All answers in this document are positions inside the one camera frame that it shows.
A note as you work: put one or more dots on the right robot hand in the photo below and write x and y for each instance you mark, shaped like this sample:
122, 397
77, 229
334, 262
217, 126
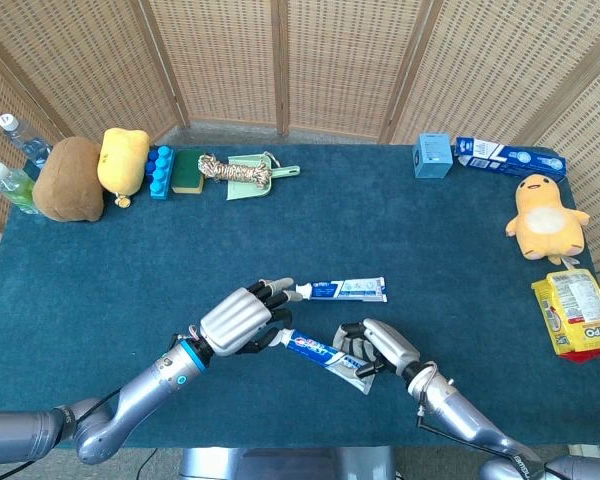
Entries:
392, 345

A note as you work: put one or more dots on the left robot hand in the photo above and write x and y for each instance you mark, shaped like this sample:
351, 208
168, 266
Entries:
235, 320

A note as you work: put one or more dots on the blue white toothpaste tube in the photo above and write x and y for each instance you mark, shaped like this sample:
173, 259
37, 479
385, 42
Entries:
315, 350
350, 289

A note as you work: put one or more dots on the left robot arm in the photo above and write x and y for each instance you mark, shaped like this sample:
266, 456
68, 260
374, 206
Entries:
140, 385

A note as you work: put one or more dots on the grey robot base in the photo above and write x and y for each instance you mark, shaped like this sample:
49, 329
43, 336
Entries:
280, 465

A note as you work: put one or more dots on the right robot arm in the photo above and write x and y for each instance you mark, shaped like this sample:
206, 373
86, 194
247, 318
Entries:
460, 410

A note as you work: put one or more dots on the blue toothpaste carton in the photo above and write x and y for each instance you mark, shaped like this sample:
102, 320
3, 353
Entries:
510, 160

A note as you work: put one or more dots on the light green dustpan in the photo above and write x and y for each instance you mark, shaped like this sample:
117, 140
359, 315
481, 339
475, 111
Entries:
245, 192

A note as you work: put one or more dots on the green yellow sponge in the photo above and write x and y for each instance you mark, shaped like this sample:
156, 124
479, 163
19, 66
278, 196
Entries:
187, 170

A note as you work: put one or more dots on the blue toy building brick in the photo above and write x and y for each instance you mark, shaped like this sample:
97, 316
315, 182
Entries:
160, 172

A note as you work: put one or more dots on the yellow snack bag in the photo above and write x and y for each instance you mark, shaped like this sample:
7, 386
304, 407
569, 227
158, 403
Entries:
577, 310

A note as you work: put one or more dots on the light blue cardboard box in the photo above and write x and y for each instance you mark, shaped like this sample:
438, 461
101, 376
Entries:
432, 155

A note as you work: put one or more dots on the yellow plush toy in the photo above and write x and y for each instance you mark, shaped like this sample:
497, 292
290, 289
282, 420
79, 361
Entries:
122, 160

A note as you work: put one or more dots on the orange duck plush toy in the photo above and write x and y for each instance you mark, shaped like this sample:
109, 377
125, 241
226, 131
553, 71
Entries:
545, 220

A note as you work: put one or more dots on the brown plush toy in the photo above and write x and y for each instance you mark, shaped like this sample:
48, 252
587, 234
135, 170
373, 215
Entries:
67, 180

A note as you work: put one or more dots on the green liquid bottle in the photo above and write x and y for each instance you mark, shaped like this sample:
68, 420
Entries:
15, 190

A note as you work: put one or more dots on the wicker folding screen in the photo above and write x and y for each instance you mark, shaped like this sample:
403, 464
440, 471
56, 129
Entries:
220, 60

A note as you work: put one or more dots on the clear water bottle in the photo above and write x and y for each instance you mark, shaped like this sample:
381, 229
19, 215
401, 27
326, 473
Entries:
27, 142

